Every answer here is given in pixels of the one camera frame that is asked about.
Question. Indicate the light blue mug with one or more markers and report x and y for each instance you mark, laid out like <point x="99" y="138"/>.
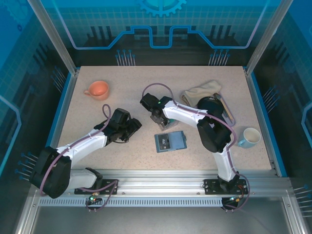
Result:
<point x="252" y="136"/>

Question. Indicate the aluminium frame rail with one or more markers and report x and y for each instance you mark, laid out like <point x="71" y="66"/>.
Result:
<point x="158" y="180"/>

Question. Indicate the aluminium frame post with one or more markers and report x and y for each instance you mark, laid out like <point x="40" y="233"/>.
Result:
<point x="267" y="36"/>
<point x="54" y="36"/>

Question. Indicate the orange cup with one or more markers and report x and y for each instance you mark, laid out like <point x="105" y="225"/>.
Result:
<point x="97" y="90"/>

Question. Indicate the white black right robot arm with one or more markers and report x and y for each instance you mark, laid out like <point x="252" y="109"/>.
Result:
<point x="185" y="115"/>

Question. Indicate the green card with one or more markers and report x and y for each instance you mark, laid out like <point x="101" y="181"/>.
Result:
<point x="171" y="122"/>

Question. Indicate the small LED circuit board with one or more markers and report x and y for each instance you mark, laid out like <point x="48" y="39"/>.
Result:
<point x="235" y="199"/>
<point x="92" y="198"/>

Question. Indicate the aluminium table edge rail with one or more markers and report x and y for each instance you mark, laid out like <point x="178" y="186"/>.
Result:
<point x="66" y="109"/>
<point x="258" y="109"/>

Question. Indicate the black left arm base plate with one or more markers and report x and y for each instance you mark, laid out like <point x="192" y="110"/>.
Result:
<point x="107" y="187"/>

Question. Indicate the black bowl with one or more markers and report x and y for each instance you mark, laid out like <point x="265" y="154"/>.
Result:
<point x="210" y="104"/>

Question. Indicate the clear acrylic card box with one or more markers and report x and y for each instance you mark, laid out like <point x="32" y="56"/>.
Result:
<point x="174" y="126"/>

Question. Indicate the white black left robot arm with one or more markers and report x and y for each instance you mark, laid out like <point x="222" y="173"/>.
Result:
<point x="85" y="146"/>

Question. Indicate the grey metal base panel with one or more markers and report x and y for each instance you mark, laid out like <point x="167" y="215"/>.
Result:
<point x="158" y="221"/>

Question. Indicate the black VIP card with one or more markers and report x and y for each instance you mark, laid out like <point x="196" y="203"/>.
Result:
<point x="163" y="142"/>

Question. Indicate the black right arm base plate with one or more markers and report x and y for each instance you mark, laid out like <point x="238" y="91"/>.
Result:
<point x="212" y="187"/>

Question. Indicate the beige folded cloth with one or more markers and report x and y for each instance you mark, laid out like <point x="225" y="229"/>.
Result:
<point x="202" y="91"/>

